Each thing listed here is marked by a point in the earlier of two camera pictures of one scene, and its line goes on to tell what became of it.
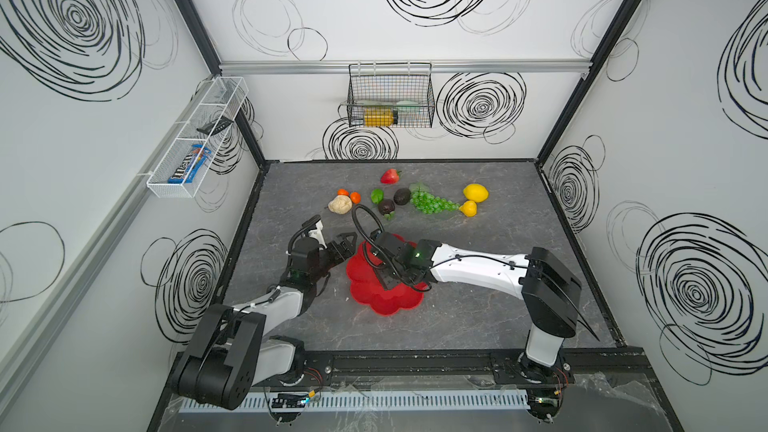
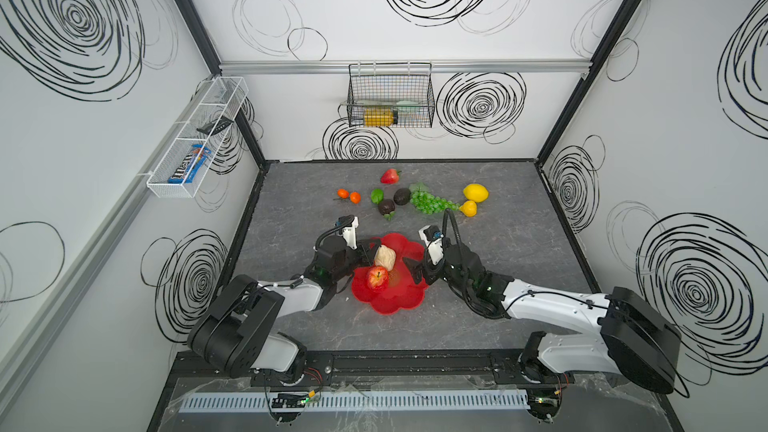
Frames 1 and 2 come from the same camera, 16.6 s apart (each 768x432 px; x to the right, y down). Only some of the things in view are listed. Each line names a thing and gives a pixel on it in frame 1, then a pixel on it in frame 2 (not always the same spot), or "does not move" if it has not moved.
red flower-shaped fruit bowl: x=367 y=287 does not move
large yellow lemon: x=475 y=192 does not move
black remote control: x=217 y=126 does not move
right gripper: x=381 y=251 → x=427 y=263
